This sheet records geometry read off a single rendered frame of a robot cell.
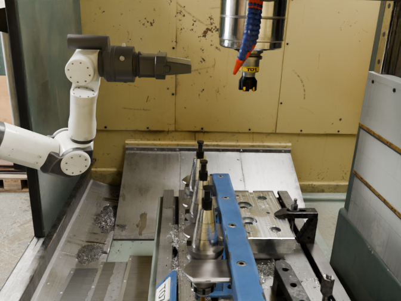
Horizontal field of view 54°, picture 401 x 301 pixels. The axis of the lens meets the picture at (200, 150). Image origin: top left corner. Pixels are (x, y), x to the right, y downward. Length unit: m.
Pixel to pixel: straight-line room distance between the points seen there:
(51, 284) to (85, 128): 0.66
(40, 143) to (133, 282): 0.56
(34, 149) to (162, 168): 1.06
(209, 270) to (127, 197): 1.33
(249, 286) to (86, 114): 0.65
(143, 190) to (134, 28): 0.78
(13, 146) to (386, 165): 1.01
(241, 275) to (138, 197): 1.36
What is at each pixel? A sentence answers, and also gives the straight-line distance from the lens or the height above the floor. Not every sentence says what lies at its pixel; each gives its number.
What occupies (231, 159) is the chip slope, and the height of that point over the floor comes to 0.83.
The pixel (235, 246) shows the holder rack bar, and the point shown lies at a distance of 0.66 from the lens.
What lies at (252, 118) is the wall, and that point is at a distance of 2.11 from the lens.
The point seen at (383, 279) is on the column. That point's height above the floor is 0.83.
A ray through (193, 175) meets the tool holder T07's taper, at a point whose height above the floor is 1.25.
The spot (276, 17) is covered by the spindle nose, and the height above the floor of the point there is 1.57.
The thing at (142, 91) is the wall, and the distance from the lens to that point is 2.05.
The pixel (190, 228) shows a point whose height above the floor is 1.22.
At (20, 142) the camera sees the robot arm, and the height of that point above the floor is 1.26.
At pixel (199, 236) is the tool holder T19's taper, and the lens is 0.64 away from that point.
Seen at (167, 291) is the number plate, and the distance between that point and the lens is 1.00.
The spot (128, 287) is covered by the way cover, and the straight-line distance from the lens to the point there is 1.35.
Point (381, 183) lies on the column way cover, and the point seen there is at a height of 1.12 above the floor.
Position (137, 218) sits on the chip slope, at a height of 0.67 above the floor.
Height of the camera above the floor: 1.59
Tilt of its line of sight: 20 degrees down
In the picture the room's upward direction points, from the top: 2 degrees clockwise
